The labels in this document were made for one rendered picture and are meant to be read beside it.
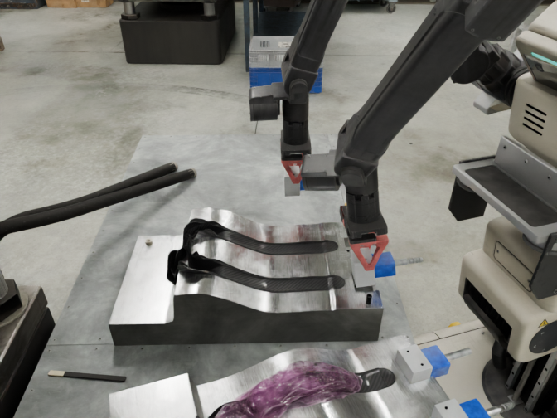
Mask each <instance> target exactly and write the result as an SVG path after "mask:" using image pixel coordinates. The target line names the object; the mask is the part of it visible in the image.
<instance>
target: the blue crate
mask: <svg viewBox="0 0 557 418"><path fill-rule="evenodd" d="M317 72H318V77H317V79H316V81H315V83H314V85H313V87H312V89H311V91H310V92H309V93H320V92H322V68H319V69H318V71H317ZM249 79H250V88H251V87H256V86H263V85H271V83H274V82H283V77H282V71H281V67H250V68H249Z"/></svg>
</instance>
